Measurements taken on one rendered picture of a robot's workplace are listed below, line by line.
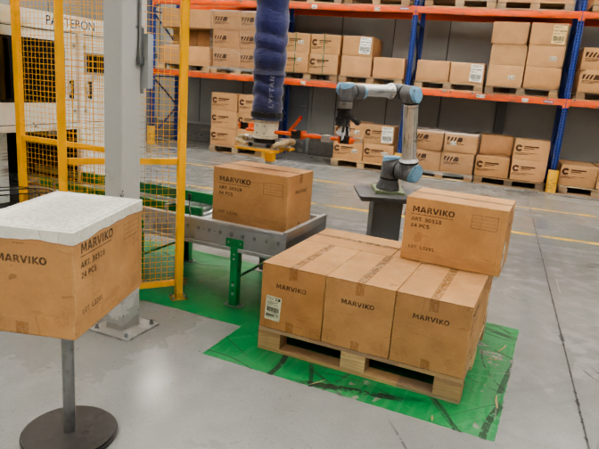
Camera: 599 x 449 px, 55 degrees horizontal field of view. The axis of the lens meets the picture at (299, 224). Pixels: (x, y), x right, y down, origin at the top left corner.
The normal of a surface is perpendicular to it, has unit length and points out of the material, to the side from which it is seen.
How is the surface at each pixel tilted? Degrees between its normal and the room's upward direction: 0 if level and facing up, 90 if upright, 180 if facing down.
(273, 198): 90
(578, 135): 90
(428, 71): 90
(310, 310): 90
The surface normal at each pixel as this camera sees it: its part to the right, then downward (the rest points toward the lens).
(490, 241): -0.43, 0.19
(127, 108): 0.91, 0.17
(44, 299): -0.13, 0.23
